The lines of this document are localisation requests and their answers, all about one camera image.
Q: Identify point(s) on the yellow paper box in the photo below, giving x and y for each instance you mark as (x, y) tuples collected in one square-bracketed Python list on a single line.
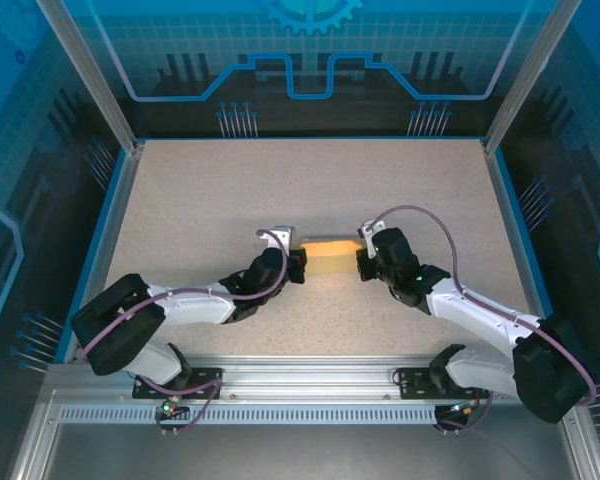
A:
[(330, 260)]

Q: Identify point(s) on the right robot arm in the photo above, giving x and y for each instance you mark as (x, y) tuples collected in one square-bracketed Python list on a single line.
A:
[(470, 310)]

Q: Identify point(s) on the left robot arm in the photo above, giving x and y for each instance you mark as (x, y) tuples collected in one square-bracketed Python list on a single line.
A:
[(195, 305)]

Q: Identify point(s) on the blue table edge strip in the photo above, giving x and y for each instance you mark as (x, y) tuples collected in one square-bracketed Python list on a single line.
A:
[(514, 200), (110, 200)]

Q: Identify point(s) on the green LED connector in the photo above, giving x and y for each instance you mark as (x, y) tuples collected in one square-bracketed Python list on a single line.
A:
[(462, 409), (172, 406)]

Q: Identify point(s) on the aluminium front rail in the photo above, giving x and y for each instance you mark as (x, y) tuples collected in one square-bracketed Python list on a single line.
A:
[(305, 380)]

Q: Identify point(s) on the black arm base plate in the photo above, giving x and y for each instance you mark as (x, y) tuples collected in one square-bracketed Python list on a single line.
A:
[(415, 382), (205, 382)]

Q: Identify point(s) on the aluminium side rail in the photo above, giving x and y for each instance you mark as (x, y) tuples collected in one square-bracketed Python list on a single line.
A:
[(502, 200), (123, 200)]

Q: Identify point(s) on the aluminium corner post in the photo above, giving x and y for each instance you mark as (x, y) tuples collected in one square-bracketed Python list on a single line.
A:
[(529, 75), (94, 75)]

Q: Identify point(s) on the aluminium lower frame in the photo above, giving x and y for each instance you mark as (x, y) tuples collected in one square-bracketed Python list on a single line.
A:
[(35, 440)]

